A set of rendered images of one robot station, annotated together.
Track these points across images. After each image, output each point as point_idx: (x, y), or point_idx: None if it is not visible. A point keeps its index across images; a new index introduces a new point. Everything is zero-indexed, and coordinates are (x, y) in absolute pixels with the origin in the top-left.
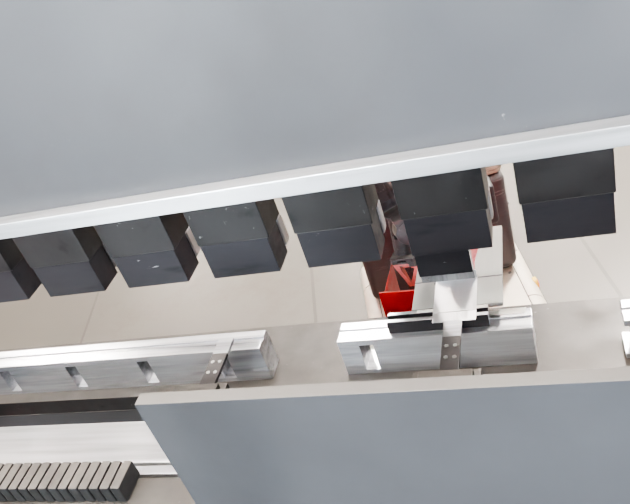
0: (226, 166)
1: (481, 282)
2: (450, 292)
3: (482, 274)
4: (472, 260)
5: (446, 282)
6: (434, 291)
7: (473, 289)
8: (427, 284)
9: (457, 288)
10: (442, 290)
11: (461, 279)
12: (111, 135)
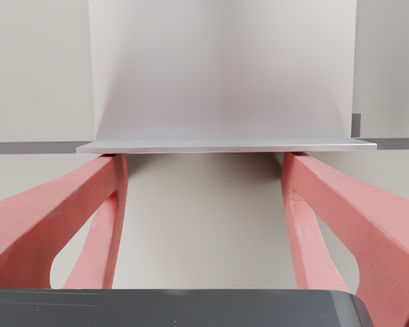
0: None
1: (68, 93)
2: (254, 9)
3: (67, 169)
4: (63, 178)
5: (284, 116)
6: (357, 44)
7: (109, 20)
8: (403, 121)
9: (211, 45)
10: (307, 38)
11: (191, 133)
12: None
